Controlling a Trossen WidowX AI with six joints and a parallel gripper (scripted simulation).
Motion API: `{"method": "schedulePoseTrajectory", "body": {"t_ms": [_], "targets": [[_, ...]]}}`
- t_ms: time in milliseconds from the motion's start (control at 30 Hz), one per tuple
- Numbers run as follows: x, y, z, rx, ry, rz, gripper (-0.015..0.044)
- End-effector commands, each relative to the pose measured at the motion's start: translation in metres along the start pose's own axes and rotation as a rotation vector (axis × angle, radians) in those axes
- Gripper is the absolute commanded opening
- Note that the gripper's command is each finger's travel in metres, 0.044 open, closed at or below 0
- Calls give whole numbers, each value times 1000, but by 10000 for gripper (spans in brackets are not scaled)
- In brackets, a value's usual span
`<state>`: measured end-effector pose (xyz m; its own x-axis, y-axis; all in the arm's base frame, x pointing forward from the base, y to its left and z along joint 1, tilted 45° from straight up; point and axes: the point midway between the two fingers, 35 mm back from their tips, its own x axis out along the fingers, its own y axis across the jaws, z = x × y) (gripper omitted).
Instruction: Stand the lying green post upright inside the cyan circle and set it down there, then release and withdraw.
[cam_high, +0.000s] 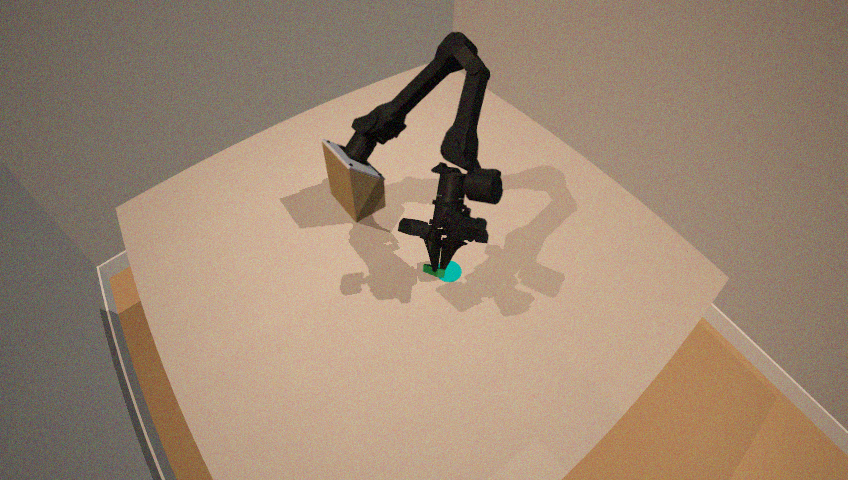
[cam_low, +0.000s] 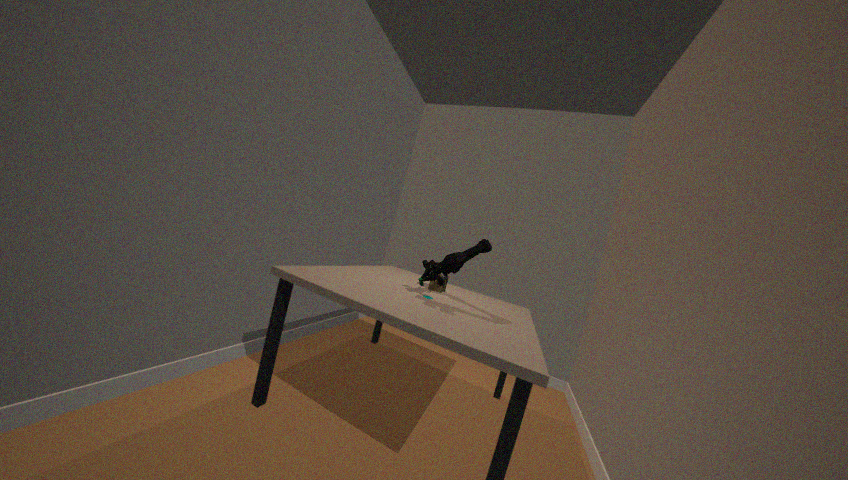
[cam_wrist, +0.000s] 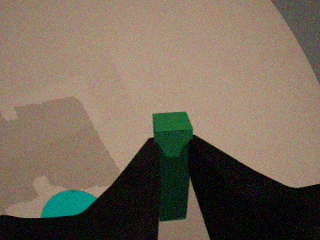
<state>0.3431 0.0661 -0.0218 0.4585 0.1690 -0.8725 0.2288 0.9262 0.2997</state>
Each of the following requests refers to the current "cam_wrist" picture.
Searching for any cyan flat circle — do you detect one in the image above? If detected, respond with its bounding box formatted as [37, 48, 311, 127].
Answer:
[41, 189, 97, 219]

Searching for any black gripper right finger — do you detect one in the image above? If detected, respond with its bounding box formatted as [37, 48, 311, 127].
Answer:
[188, 135, 320, 240]

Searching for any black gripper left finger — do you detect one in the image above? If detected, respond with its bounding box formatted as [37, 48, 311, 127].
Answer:
[0, 137, 160, 240]

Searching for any green rectangular block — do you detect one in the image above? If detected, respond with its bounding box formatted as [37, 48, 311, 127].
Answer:
[153, 112, 193, 221]

